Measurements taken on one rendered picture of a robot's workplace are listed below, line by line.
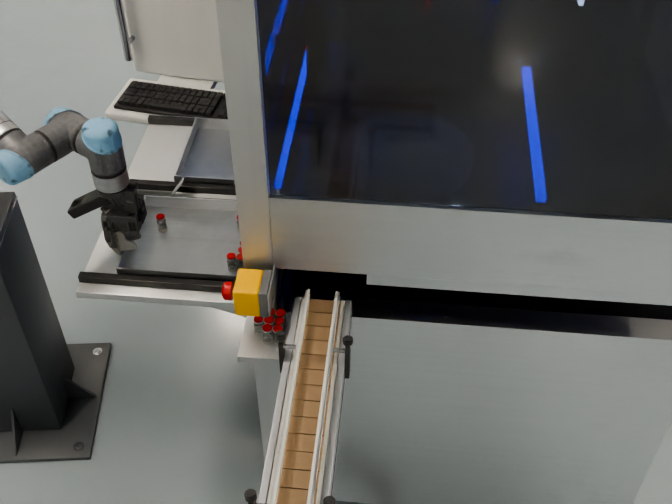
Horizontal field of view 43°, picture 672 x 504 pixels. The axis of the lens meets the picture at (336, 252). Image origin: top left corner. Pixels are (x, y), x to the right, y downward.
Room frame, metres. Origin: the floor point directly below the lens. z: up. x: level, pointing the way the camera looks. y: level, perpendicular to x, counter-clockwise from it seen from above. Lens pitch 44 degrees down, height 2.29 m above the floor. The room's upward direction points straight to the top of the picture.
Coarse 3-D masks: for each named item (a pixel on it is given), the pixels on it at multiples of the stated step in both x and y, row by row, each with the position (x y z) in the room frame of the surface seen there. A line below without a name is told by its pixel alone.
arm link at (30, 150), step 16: (0, 112) 1.46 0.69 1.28; (0, 128) 1.42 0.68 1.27; (16, 128) 1.43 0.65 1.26; (0, 144) 1.39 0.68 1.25; (16, 144) 1.39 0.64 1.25; (32, 144) 1.40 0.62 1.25; (48, 144) 1.41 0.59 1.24; (0, 160) 1.35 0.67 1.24; (16, 160) 1.36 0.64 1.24; (32, 160) 1.37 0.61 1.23; (48, 160) 1.40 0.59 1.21; (0, 176) 1.36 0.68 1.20; (16, 176) 1.34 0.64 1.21; (32, 176) 1.37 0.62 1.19
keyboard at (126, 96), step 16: (128, 96) 2.20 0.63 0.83; (144, 96) 2.20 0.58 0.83; (160, 96) 2.20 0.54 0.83; (176, 96) 2.20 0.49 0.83; (192, 96) 2.20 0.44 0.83; (208, 96) 2.20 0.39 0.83; (224, 96) 2.20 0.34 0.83; (144, 112) 2.15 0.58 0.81; (160, 112) 2.14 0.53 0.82; (176, 112) 2.13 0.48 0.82; (192, 112) 2.13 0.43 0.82; (208, 112) 2.12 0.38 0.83; (224, 112) 2.12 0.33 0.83
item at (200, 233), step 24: (168, 216) 1.59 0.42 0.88; (192, 216) 1.59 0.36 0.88; (216, 216) 1.59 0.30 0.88; (144, 240) 1.50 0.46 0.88; (168, 240) 1.50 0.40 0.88; (192, 240) 1.50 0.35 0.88; (216, 240) 1.50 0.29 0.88; (240, 240) 1.50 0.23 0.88; (120, 264) 1.39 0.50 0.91; (144, 264) 1.42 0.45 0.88; (168, 264) 1.42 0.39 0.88; (192, 264) 1.42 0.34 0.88; (216, 264) 1.42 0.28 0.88
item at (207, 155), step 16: (192, 128) 1.92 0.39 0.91; (208, 128) 1.96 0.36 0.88; (224, 128) 1.96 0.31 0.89; (192, 144) 1.89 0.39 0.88; (208, 144) 1.89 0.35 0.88; (224, 144) 1.89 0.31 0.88; (192, 160) 1.82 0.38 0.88; (208, 160) 1.82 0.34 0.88; (224, 160) 1.82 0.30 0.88; (176, 176) 1.71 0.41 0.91; (192, 176) 1.71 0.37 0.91; (208, 176) 1.75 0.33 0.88; (224, 176) 1.75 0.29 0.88
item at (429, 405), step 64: (384, 320) 1.25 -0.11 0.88; (448, 320) 1.25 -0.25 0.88; (512, 320) 1.25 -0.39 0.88; (576, 320) 1.25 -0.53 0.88; (640, 320) 1.25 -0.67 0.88; (384, 384) 1.25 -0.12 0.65; (448, 384) 1.24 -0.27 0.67; (512, 384) 1.22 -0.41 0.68; (576, 384) 1.21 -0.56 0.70; (640, 384) 1.19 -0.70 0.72; (384, 448) 1.25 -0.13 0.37; (448, 448) 1.23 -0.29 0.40; (512, 448) 1.22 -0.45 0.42; (576, 448) 1.20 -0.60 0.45; (640, 448) 1.19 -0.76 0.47
